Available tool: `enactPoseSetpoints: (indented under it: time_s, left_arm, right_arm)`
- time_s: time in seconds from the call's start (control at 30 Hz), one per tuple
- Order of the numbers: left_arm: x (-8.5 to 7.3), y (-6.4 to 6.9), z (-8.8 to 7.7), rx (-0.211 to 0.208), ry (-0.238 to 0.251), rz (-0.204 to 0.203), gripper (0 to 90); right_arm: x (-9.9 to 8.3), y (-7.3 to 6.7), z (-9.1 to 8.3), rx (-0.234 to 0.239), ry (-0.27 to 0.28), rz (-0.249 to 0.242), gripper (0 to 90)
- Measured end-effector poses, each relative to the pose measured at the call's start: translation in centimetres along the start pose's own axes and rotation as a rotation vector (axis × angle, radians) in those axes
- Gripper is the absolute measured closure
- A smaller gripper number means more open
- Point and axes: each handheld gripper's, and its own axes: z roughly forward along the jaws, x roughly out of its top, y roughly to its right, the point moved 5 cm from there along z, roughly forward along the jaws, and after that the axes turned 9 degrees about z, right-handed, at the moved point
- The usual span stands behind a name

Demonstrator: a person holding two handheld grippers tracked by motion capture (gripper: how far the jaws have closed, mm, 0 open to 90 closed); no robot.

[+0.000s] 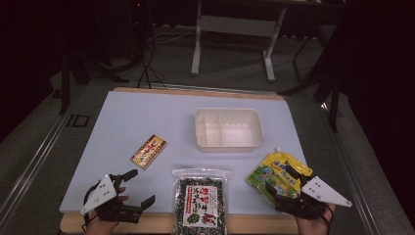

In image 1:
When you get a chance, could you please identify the white metal table frame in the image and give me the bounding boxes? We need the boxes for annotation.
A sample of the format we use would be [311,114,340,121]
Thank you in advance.
[190,0,289,83]

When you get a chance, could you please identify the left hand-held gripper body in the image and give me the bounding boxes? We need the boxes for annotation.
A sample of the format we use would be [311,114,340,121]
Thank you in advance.
[79,173,145,226]

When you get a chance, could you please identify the red and yellow snack box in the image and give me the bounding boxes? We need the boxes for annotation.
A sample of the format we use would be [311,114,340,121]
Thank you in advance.
[130,134,168,171]

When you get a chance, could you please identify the clear packet of dried seaweed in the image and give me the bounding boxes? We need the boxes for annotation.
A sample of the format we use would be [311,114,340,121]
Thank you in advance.
[171,166,231,235]

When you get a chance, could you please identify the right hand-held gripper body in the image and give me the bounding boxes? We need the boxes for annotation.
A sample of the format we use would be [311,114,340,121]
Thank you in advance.
[273,175,353,220]

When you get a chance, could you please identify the dark curtain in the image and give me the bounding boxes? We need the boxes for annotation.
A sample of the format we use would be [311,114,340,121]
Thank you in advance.
[0,0,65,142]
[339,0,415,226]

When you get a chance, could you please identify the yellow pouch with white cap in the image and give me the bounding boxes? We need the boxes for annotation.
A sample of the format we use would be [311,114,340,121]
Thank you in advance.
[246,146,313,208]

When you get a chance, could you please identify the person's left hand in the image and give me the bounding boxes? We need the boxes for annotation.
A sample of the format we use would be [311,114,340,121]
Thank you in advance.
[85,186,130,235]

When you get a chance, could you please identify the person's right hand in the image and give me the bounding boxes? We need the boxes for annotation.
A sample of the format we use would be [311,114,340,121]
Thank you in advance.
[295,204,337,235]

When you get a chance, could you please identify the black floor cables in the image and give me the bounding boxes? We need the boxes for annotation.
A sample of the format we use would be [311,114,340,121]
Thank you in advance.
[136,32,168,91]

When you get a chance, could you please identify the aluminium floor rail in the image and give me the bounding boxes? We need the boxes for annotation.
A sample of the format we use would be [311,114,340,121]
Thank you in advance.
[321,103,381,235]
[0,85,86,214]

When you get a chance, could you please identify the black metal stand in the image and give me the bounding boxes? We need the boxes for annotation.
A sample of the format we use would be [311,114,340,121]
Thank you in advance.
[59,48,130,116]
[277,32,345,133]

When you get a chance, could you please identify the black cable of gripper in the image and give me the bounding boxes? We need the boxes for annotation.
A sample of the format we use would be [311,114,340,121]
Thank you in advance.
[81,182,99,231]
[321,204,335,230]

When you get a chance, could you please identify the white plastic tray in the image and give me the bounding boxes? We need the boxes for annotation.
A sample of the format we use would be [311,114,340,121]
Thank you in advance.
[194,107,264,153]

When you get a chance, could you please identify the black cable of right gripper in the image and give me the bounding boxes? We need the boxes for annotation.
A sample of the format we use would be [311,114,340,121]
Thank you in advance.
[321,204,335,230]

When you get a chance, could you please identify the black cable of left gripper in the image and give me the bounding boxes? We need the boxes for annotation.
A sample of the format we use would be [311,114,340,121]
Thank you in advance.
[81,182,99,231]

